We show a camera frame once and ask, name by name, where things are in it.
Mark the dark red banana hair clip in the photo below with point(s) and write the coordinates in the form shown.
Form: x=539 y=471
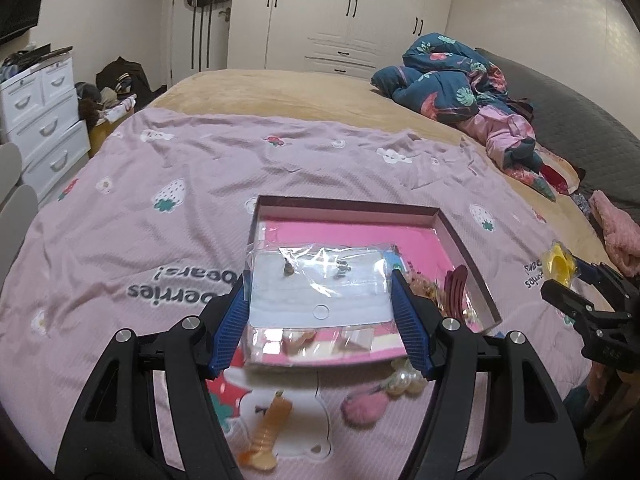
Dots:
x=456 y=285

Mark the tan bed sheet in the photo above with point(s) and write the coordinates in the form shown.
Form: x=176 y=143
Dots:
x=280 y=92

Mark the black flat television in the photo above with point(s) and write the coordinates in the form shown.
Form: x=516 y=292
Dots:
x=20 y=0

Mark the yellow hair clip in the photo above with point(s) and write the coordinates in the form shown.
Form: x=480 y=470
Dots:
x=561 y=262

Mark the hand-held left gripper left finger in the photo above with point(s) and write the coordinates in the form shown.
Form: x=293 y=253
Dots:
x=232 y=320

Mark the red pillow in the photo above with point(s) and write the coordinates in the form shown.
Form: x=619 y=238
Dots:
x=560 y=175

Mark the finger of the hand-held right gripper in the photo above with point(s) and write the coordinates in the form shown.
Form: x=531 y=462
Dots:
x=592 y=272
x=575 y=302

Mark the white wardrobe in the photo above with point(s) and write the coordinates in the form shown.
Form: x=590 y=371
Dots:
x=340 y=10

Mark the pink strawberry print blanket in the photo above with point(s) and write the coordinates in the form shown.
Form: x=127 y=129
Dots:
x=150 y=240

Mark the pink fluffy cloth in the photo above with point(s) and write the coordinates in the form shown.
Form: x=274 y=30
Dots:
x=617 y=235

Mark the earring card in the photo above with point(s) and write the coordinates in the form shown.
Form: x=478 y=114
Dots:
x=320 y=305

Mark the clutter on drawer unit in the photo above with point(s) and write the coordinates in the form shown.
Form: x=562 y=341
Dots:
x=30 y=57

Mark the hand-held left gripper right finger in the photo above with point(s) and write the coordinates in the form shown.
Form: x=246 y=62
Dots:
x=410 y=320

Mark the dark blue floral quilt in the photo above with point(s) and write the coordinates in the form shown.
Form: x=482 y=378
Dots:
x=440 y=85

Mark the pink shallow box tray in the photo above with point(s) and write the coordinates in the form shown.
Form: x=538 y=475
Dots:
x=470 y=260

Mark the white door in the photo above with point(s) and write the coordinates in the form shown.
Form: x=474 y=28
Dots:
x=220 y=40

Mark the black bag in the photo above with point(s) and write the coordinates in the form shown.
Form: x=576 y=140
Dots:
x=122 y=80

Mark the white drawer unit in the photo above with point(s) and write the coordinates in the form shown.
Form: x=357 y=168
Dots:
x=40 y=125

